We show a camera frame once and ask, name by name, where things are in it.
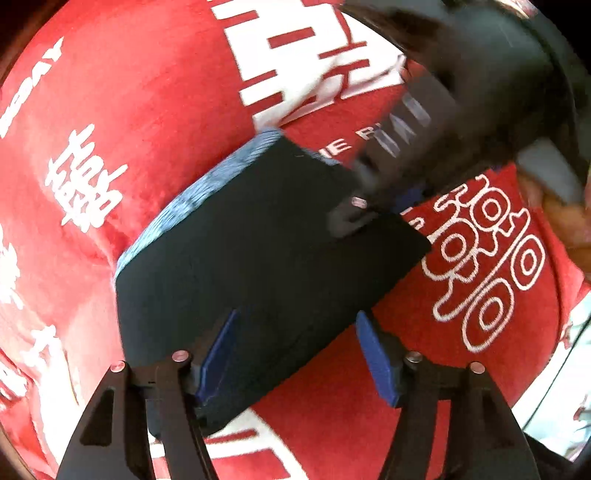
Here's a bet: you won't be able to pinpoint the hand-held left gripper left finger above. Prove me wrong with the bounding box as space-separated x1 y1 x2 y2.
56 308 241 480

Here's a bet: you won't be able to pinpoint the person's right hand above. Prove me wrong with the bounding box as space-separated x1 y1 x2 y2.
519 173 591 280

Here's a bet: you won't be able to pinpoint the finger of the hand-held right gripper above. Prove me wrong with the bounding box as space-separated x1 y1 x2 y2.
325 191 386 241
397 182 428 215

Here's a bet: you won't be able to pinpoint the black pants with blue trim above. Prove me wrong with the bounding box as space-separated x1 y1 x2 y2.
115 129 432 439

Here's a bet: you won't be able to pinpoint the red printed blanket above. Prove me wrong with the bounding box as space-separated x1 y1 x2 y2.
0 0 591 480

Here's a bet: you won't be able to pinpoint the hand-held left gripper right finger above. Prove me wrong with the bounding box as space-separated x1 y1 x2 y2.
355 310 532 480

